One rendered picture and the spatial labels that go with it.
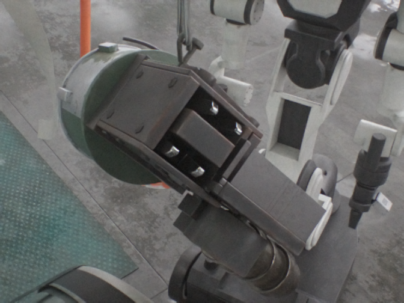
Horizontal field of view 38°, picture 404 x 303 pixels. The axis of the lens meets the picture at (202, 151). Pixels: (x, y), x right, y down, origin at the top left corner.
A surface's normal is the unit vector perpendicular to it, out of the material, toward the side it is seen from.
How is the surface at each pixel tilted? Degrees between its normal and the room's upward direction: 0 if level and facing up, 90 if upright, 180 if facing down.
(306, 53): 90
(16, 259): 0
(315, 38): 90
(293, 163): 80
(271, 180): 65
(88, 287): 35
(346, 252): 0
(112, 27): 0
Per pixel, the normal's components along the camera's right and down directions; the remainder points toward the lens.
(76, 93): -0.83, -0.26
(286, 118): -0.47, 0.45
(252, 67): 0.00, -0.74
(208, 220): -0.50, -0.45
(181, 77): -0.68, -0.55
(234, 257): 0.32, 0.10
